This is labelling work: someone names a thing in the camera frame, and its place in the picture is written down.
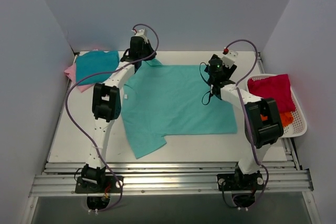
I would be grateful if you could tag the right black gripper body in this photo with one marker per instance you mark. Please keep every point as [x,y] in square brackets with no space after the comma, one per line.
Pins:
[231,69]

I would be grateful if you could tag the mint green t-shirt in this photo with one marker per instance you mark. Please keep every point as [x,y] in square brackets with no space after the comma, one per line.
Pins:
[161,100]

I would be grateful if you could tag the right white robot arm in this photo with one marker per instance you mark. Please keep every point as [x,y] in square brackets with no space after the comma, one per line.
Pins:
[263,126]

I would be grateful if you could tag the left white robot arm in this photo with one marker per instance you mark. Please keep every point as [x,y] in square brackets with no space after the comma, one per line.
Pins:
[107,104]

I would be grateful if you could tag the folded teal t-shirt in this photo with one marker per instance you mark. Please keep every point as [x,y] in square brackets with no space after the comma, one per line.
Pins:
[96,61]

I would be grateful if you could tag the crimson red t-shirt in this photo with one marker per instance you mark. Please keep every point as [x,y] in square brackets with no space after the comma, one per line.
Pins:
[276,87]

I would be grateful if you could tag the folded pink t-shirt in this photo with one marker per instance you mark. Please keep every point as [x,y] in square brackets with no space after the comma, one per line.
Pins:
[70,72]

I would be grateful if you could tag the orange t-shirt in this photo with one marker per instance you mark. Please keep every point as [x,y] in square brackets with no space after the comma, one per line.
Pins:
[286,118]

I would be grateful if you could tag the white plastic laundry basket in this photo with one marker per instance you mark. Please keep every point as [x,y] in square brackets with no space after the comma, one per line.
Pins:
[299,126]

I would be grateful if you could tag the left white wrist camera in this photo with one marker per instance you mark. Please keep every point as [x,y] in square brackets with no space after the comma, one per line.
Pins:
[141,33]

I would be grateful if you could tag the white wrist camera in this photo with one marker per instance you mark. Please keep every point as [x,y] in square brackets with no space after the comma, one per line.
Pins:
[229,57]
[141,33]

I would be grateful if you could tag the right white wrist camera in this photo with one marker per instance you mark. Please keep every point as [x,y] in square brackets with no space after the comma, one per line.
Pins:
[229,57]

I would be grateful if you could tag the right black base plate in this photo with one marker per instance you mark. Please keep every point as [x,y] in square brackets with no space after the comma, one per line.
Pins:
[238,182]

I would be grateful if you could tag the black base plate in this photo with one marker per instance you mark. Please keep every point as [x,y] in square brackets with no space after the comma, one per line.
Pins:
[109,185]
[238,182]

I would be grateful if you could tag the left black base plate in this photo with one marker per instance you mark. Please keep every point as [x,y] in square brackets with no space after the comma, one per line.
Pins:
[109,185]

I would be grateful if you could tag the aluminium rail frame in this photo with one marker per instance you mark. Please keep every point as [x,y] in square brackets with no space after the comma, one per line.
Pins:
[185,165]

